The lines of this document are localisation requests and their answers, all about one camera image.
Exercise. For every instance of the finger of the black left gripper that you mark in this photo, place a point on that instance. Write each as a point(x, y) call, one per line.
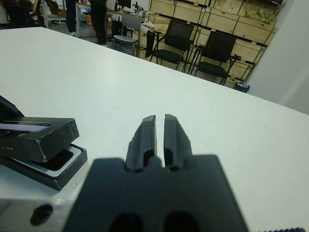
point(8, 110)

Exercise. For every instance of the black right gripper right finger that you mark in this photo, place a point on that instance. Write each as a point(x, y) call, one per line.
point(175, 142)

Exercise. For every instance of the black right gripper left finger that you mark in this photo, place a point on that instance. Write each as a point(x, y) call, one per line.
point(142, 147)

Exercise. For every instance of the black box lid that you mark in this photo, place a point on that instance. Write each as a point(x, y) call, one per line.
point(53, 142)

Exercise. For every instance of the black box base white insert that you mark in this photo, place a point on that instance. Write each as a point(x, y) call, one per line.
point(65, 176)

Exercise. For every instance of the black waste bin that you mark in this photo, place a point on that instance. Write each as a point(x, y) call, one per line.
point(241, 88)

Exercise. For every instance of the black office chair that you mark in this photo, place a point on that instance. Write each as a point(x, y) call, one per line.
point(21, 12)

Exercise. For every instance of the grey chair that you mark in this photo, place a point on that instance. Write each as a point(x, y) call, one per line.
point(131, 21)

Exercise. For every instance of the person in black trousers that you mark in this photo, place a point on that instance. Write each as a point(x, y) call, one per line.
point(99, 19)

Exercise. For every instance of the wooden crate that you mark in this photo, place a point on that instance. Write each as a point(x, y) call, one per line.
point(188, 9)
point(253, 31)

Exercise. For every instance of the black computer monitor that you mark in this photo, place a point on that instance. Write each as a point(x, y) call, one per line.
point(124, 4)

